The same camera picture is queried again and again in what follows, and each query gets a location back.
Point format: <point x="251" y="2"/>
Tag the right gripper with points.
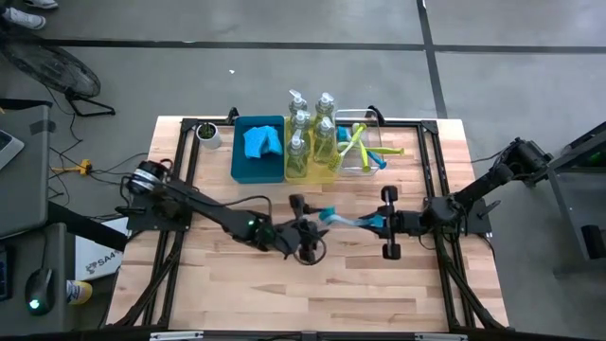
<point x="407" y="222"/>

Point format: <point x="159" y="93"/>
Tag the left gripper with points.
<point x="296" y="237"/>

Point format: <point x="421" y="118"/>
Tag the blue white dish brush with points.
<point x="377" y="160"/>

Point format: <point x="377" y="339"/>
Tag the clear yellow-green soap bottle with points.
<point x="296" y="161"/>
<point x="325" y="106"/>
<point x="300" y="127"/>
<point x="297" y="105"/>
<point x="325" y="142"/>

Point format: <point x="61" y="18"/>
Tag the blue cellulose sponge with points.
<point x="278" y="142"/>
<point x="266" y="133"/>
<point x="253" y="144"/>

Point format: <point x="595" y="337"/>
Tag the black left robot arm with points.
<point x="213" y="210"/>

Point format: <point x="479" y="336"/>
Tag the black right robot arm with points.
<point x="483" y="187"/>

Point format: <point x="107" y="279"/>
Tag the yellow translucent plastic bin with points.
<point x="312" y="176"/>

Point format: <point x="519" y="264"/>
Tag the teal plastic bin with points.
<point x="255" y="170"/>

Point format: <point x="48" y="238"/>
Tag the clear plastic bin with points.
<point x="345" y="118"/>

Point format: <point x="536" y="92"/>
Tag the white plant pot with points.
<point x="212" y="141"/>

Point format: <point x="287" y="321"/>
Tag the gray side stand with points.
<point x="575" y="199"/>

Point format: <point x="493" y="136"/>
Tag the black box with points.
<point x="594" y="241"/>

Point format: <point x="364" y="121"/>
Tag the white cardboard box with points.
<point x="99" y="256"/>

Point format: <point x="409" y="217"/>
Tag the yellow power plug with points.
<point x="83" y="166"/>

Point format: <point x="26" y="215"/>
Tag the person's shoe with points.
<point x="23" y="18"/>
<point x="42" y="4"/>
<point x="79" y="291"/>

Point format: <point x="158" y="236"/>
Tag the black computer mouse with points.
<point x="39" y="289"/>

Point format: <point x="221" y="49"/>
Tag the gray desk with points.
<point x="28" y="189"/>

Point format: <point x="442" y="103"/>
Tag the black floor fan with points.
<point x="52" y="68"/>

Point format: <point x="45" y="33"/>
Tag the silver laptop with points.
<point x="7" y="147"/>

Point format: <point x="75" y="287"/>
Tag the black metal rig frame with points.
<point x="187" y="124"/>

